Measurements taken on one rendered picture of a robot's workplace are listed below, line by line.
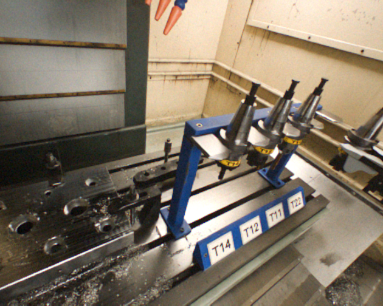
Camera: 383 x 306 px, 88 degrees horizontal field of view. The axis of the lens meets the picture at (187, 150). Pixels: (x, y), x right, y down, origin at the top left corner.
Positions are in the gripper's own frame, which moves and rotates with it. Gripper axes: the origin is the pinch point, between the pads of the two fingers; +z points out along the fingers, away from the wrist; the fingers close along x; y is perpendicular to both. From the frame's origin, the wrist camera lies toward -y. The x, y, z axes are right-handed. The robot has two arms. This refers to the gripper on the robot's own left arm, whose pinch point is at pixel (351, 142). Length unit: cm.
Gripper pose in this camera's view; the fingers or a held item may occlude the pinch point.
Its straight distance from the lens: 65.0
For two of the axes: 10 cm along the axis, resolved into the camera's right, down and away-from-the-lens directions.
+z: -5.1, -6.1, 6.1
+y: -1.9, 7.7, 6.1
